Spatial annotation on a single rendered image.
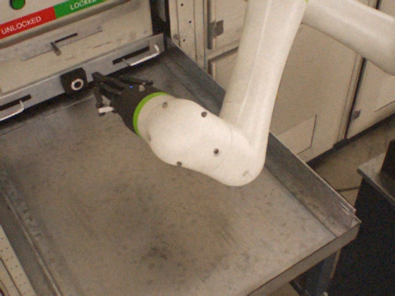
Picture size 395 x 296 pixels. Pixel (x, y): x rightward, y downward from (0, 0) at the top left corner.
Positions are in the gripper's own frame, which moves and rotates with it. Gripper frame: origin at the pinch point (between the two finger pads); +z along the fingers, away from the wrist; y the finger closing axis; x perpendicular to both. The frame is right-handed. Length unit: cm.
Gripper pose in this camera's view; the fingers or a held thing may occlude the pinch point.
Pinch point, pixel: (101, 82)
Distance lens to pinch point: 120.6
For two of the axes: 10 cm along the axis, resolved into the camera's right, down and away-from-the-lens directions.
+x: -2.1, -8.4, -4.9
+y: 8.3, -4.2, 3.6
